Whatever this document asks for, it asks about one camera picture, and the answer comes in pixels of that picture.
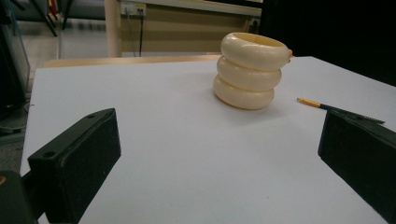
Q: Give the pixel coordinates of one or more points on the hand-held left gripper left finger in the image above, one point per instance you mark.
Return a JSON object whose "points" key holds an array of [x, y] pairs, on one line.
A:
{"points": [[74, 161]]}

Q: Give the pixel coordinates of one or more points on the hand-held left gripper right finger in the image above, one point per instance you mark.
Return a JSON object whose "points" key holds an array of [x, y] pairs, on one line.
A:
{"points": [[361, 152]]}

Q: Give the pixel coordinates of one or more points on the black pen with yellow end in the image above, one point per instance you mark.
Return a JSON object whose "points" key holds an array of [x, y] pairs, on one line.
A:
{"points": [[323, 106]]}

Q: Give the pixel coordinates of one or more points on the cream ringed pen holder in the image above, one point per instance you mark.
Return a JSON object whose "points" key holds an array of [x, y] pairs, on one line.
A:
{"points": [[249, 73]]}

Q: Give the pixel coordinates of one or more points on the dark cabinet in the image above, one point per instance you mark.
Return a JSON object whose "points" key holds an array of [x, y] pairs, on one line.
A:
{"points": [[12, 59]]}

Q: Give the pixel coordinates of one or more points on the beige table leg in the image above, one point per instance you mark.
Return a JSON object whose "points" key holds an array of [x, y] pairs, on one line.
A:
{"points": [[112, 28]]}

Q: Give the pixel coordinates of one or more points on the black stand legs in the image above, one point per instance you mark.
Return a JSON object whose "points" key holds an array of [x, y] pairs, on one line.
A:
{"points": [[46, 15]]}

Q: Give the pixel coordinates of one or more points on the wall power socket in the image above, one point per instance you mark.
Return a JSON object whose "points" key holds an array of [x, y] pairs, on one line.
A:
{"points": [[133, 8]]}

